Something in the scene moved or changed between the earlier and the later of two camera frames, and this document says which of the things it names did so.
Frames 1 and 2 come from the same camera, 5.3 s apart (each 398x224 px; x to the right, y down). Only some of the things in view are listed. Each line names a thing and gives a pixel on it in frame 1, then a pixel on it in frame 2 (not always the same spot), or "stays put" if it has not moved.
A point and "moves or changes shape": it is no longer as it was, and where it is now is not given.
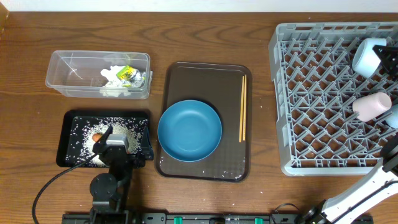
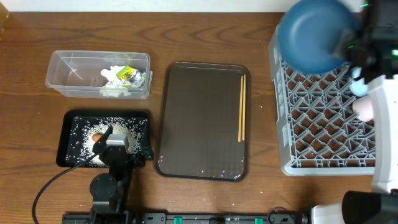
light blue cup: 364,60 moves or changes shape
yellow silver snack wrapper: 131,77 stays put
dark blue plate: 189,130 -> 311,32
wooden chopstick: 244,134 stays put
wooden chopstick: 241,110 stays put
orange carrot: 96,136 stays put
